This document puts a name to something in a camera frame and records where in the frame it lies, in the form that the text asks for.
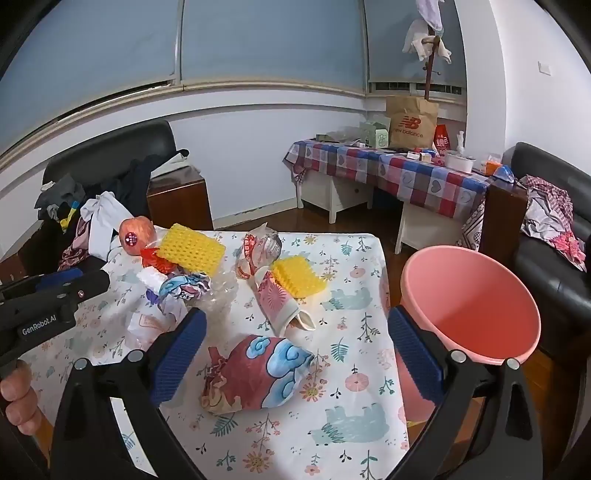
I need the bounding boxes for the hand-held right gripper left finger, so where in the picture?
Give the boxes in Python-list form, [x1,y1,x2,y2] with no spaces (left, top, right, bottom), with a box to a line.
[51,307,208,480]

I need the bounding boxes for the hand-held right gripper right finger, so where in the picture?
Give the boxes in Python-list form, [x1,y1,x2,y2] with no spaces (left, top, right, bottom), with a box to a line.
[388,305,543,480]

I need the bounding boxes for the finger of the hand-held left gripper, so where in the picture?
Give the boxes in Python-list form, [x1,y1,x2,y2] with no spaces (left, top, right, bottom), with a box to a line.
[0,271,112,309]
[0,270,85,301]

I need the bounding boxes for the red foil wrapper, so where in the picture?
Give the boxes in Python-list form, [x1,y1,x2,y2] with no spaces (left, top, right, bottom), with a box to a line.
[141,247,178,269]

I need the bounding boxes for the pink plastic bucket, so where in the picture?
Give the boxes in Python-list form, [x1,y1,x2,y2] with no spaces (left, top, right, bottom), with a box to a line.
[398,246,542,425]

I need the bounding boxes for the yellow foam fruit net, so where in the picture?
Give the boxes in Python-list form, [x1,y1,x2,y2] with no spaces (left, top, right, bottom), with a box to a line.
[270,257,329,299]
[157,223,226,278]

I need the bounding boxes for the clear plastic bag red print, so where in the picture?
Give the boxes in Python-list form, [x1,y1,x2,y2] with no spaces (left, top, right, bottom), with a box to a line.
[235,223,283,280]

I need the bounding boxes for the person's left hand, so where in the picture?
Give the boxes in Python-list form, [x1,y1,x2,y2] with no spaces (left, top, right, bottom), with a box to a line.
[0,359,40,437]

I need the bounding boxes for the pink patterned garment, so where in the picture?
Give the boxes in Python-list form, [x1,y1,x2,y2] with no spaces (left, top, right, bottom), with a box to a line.
[58,215,93,273]

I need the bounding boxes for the red apple with sticker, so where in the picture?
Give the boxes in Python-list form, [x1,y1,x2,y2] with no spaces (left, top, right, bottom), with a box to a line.
[119,215,158,256]

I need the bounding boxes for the white garment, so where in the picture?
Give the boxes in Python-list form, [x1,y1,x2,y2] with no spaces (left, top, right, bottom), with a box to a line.
[81,191,125,259]

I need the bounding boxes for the crumpled blue pink wrapper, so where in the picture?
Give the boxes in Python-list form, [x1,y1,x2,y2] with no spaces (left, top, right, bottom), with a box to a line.
[159,272,213,315]

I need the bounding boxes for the floral tablecloth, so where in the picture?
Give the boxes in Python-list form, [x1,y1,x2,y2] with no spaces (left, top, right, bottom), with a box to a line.
[18,226,411,480]

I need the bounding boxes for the cloud print snack bag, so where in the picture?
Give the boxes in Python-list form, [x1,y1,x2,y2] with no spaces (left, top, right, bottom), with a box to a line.
[199,335,315,416]

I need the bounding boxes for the crumpled clear plastic wrap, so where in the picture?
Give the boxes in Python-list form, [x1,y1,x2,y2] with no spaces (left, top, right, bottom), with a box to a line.
[198,270,243,317]

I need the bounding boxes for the dark jacket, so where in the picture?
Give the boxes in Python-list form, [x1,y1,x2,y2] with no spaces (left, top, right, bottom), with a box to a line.
[108,157,155,217]

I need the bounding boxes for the flattened pink print paper cup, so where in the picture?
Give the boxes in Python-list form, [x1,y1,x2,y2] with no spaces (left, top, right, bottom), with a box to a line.
[252,270,318,337]

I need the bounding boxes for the wooden side table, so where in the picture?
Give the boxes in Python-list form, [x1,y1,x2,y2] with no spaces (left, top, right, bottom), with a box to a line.
[147,161,215,232]

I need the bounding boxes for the black leather sofa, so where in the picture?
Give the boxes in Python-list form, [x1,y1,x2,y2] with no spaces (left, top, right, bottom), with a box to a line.
[501,142,591,356]

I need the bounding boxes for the cream cloth bag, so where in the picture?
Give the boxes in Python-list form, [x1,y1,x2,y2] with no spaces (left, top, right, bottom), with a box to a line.
[152,148,191,176]

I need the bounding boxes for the heart print cloth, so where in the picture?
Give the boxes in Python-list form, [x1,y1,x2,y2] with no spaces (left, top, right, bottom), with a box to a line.
[455,194,488,252]

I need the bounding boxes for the black leather armchair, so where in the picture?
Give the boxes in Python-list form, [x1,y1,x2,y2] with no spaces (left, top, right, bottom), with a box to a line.
[41,120,178,273]

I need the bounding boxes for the wooden cabinet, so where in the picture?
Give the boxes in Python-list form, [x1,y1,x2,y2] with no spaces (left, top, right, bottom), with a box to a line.
[480,178,529,273]

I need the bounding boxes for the checkered tablecloth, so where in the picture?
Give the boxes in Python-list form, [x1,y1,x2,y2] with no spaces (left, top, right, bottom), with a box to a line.
[283,138,492,217]

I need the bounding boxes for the white desk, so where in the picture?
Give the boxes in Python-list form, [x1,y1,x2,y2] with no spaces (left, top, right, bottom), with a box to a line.
[295,171,409,254]

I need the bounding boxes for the pink floral garment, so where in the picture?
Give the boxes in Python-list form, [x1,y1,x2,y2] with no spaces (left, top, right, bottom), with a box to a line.
[551,231,587,273]

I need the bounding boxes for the plaid and grey garment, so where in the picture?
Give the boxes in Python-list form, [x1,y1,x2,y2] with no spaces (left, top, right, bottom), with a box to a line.
[521,174,578,250]

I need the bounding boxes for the white tub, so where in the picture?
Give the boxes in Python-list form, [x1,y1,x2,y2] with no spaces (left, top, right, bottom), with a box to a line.
[444,152,475,174]

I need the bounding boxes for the light green carton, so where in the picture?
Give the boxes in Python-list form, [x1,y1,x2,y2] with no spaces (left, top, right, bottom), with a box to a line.
[360,121,391,149]

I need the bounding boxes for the brown paper bag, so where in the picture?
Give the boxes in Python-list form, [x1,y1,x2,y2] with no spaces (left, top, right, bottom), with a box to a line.
[385,96,439,151]

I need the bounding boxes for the wooden coat rack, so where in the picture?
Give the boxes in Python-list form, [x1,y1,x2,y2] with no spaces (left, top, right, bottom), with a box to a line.
[422,32,440,101]

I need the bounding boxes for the frosted window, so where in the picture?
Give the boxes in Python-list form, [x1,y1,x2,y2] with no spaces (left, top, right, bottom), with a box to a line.
[0,0,465,155]

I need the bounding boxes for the white garments on rack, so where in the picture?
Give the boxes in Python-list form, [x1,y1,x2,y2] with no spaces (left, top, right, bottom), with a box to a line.
[402,0,454,63]

